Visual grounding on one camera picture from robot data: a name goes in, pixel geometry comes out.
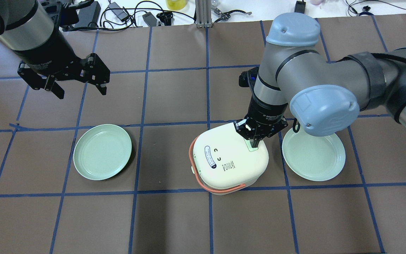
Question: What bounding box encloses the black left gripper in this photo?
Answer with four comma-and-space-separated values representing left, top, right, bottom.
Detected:
13, 27, 111, 99

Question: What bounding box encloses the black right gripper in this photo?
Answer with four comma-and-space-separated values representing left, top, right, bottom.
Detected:
234, 95, 288, 149

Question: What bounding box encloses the white rice cooker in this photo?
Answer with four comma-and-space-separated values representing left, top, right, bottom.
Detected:
188, 122, 269, 195

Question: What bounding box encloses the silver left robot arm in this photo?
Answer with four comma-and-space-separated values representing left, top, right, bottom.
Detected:
0, 0, 80, 99

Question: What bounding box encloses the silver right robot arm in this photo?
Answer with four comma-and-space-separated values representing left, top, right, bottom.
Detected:
233, 12, 406, 147

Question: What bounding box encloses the light green plate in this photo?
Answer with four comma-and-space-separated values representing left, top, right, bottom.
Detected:
73, 124, 132, 181
282, 129, 346, 182

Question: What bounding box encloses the yellow tape roll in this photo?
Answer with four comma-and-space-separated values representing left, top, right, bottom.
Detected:
166, 0, 187, 11

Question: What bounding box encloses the aluminium frame post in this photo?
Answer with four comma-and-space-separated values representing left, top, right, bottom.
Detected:
195, 0, 213, 28

